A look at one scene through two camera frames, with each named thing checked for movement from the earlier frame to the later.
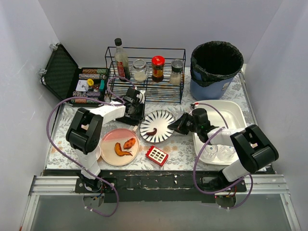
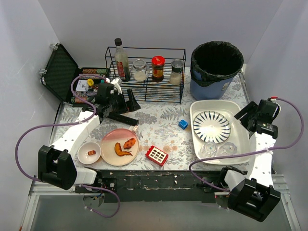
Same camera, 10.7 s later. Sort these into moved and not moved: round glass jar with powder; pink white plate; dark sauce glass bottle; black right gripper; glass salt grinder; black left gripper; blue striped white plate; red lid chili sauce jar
Moved: black right gripper; blue striped white plate; black left gripper
Not moved: round glass jar with powder; red lid chili sauce jar; glass salt grinder; pink white plate; dark sauce glass bottle
